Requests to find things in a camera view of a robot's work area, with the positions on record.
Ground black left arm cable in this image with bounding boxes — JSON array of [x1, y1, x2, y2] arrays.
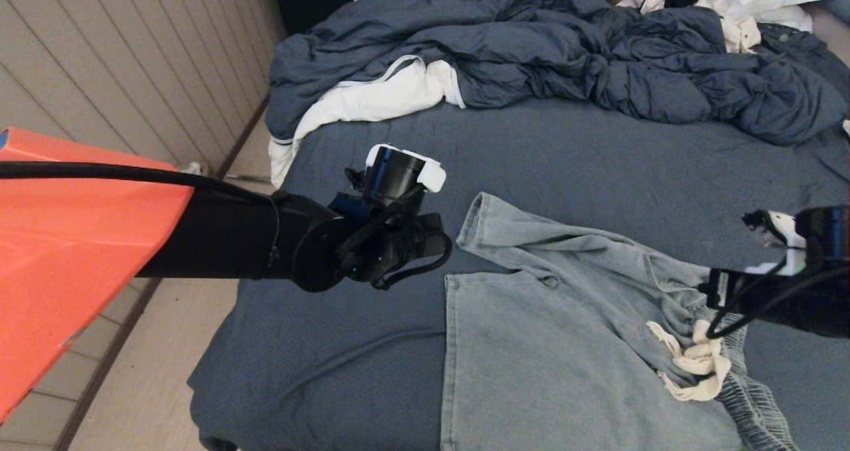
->
[[0, 161, 454, 291]]

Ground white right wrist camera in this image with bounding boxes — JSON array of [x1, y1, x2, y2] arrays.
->
[[742, 209, 808, 276]]

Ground dark blue denim jacket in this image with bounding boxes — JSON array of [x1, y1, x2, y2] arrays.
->
[[757, 23, 850, 116]]

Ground cream button shirt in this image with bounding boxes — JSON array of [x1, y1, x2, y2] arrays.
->
[[616, 0, 761, 54]]

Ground dark blue bed sheet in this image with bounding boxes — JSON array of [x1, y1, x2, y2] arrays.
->
[[188, 96, 850, 451]]

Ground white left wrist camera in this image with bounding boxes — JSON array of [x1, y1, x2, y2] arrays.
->
[[365, 143, 447, 193]]

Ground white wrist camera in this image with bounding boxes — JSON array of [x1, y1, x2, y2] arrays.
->
[[365, 143, 447, 193], [742, 209, 808, 276]]

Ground light blue denim shorts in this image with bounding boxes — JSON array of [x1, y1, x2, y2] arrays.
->
[[440, 192, 801, 451]]

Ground white drawstring cord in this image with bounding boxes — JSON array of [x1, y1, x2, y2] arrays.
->
[[646, 318, 732, 402]]

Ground crumpled dark blue duvet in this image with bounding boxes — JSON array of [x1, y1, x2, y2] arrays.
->
[[266, 0, 849, 147]]

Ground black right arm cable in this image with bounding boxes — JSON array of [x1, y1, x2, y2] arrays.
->
[[706, 265, 850, 340]]

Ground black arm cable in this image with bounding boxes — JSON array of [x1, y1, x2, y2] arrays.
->
[[0, 161, 454, 291], [706, 265, 850, 340]]

